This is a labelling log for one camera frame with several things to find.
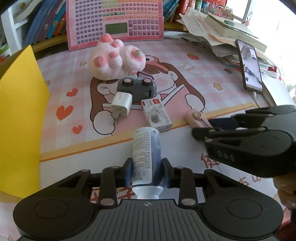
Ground white and blue bottle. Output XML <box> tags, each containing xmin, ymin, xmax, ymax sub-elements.
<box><xmin>131</xmin><ymin>127</ymin><xmax>165</xmax><ymax>200</ymax></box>

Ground grey toy car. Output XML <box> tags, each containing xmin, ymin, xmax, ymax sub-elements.
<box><xmin>116</xmin><ymin>77</ymin><xmax>158</xmax><ymax>102</ymax></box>

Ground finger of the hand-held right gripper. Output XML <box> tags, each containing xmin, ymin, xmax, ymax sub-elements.
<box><xmin>209</xmin><ymin>105</ymin><xmax>296</xmax><ymax>130</ymax></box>
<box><xmin>191</xmin><ymin>126</ymin><xmax>269</xmax><ymax>145</ymax></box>

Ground pile of papers and books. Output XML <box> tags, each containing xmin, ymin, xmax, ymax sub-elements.
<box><xmin>177</xmin><ymin>8</ymin><xmax>281</xmax><ymax>73</ymax></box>

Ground colourful small boxes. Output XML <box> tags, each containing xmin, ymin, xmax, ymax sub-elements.
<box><xmin>179</xmin><ymin>0</ymin><xmax>203</xmax><ymax>14</ymax></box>

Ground yellow cardboard box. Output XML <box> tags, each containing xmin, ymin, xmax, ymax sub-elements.
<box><xmin>0</xmin><ymin>45</ymin><xmax>51</xmax><ymax>197</ymax></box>

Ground pink checkered printed tablecloth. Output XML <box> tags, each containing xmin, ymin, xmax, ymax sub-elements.
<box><xmin>0</xmin><ymin>31</ymin><xmax>296</xmax><ymax>241</ymax></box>

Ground black smartphone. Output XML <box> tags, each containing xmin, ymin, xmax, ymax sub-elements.
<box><xmin>235</xmin><ymin>39</ymin><xmax>264</xmax><ymax>95</ymax></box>

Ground row of children's books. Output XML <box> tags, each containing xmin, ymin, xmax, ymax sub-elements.
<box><xmin>14</xmin><ymin>0</ymin><xmax>183</xmax><ymax>47</ymax></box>

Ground pink utility knife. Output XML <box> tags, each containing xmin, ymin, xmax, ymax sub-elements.
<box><xmin>186</xmin><ymin>111</ymin><xmax>213</xmax><ymax>129</ymax></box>

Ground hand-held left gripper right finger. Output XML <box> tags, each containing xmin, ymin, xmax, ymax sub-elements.
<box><xmin>162</xmin><ymin>158</ymin><xmax>241</xmax><ymax>208</ymax></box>

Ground pink learning board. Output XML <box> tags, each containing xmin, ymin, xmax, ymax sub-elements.
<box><xmin>65</xmin><ymin>0</ymin><xmax>164</xmax><ymax>51</ymax></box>

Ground white booklet at right edge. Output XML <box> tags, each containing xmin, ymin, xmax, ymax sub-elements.
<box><xmin>262</xmin><ymin>79</ymin><xmax>296</xmax><ymax>107</ymax></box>

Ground small white red-label box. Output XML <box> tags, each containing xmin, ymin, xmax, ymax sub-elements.
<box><xmin>141</xmin><ymin>98</ymin><xmax>173</xmax><ymax>133</ymax></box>

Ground pink plush paw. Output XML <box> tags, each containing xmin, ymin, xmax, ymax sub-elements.
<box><xmin>89</xmin><ymin>34</ymin><xmax>147</xmax><ymax>80</ymax></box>

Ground pink paper flower craft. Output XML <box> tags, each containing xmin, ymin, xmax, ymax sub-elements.
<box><xmin>201</xmin><ymin>1</ymin><xmax>234</xmax><ymax>20</ymax></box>

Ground person's right hand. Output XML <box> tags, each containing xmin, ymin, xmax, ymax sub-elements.
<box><xmin>273</xmin><ymin>173</ymin><xmax>296</xmax><ymax>208</ymax></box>

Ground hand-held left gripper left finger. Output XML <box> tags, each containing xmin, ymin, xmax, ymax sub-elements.
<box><xmin>55</xmin><ymin>158</ymin><xmax>134</xmax><ymax>209</ymax></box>

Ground white charging cable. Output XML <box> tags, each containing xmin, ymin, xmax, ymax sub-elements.
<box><xmin>252</xmin><ymin>91</ymin><xmax>261</xmax><ymax>108</ymax></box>

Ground white charger plug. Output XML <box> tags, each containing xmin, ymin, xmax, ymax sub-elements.
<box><xmin>110</xmin><ymin>91</ymin><xmax>133</xmax><ymax>124</ymax></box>

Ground white bookshelf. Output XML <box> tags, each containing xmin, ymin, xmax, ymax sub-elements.
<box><xmin>0</xmin><ymin>0</ymin><xmax>252</xmax><ymax>56</ymax></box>

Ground red white plush toy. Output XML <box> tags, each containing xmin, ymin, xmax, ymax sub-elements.
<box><xmin>266</xmin><ymin>66</ymin><xmax>282</xmax><ymax>81</ymax></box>

